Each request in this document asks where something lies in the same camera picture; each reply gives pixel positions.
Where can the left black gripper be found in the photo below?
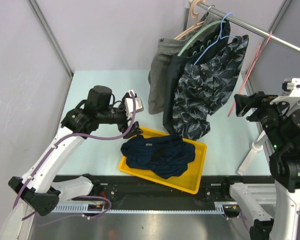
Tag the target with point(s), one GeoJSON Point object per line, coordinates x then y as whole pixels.
{"type": "Point", "coordinates": [134, 129]}

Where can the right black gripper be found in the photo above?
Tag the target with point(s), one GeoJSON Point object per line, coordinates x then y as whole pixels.
{"type": "Point", "coordinates": [259, 99]}

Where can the navy blue shorts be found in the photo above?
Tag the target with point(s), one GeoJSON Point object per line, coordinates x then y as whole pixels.
{"type": "Point", "coordinates": [166, 156]}

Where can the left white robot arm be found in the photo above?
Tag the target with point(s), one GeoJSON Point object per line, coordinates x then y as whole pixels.
{"type": "Point", "coordinates": [95, 117]}

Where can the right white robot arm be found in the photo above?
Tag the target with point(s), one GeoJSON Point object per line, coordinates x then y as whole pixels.
{"type": "Point", "coordinates": [283, 131]}

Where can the leaf patterned shorts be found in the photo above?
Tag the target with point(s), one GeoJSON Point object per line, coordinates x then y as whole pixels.
{"type": "Point", "coordinates": [204, 88]}

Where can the dark teal shorts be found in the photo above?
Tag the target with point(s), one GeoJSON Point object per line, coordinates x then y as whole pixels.
{"type": "Point", "coordinates": [174, 72]}

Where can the green hanger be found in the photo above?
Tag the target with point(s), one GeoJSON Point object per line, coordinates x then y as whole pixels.
{"type": "Point", "coordinates": [197, 35]}

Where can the grey sweat shorts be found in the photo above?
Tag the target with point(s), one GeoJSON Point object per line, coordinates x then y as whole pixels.
{"type": "Point", "coordinates": [157, 76]}

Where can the wooden hanger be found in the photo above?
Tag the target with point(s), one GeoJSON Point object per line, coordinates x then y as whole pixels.
{"type": "Point", "coordinates": [190, 12]}

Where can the yellow plastic tray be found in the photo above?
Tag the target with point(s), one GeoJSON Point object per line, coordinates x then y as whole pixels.
{"type": "Point", "coordinates": [188, 182]}

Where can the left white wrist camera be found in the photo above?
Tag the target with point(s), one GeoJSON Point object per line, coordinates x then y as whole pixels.
{"type": "Point", "coordinates": [130, 101]}

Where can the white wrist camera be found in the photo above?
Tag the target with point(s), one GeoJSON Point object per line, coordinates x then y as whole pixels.
{"type": "Point", "coordinates": [290, 92]}
{"type": "Point", "coordinates": [130, 101]}

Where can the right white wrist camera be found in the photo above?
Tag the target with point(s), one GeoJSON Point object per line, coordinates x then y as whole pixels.
{"type": "Point", "coordinates": [290, 92]}

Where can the pink wire hanger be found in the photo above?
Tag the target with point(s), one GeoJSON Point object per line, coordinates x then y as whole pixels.
{"type": "Point", "coordinates": [260, 48]}

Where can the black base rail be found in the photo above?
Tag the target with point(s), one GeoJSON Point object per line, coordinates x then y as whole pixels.
{"type": "Point", "coordinates": [133, 194]}

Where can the blue wire hanger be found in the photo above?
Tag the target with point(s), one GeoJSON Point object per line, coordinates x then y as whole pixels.
{"type": "Point", "coordinates": [214, 39]}

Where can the metal clothes rail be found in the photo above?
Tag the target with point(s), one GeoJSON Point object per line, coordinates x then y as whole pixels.
{"type": "Point", "coordinates": [251, 28]}

